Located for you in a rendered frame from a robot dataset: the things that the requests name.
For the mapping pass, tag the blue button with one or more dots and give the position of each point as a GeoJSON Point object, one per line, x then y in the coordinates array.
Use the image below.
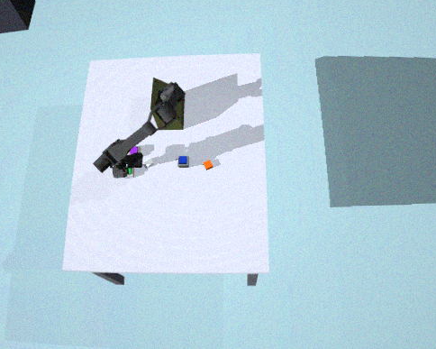
{"type": "Point", "coordinates": [183, 162]}

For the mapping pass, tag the orange block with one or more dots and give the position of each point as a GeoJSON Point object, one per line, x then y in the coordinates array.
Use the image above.
{"type": "Point", "coordinates": [208, 165]}

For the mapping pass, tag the green button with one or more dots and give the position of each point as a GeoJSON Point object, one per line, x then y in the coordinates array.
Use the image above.
{"type": "Point", "coordinates": [131, 174]}

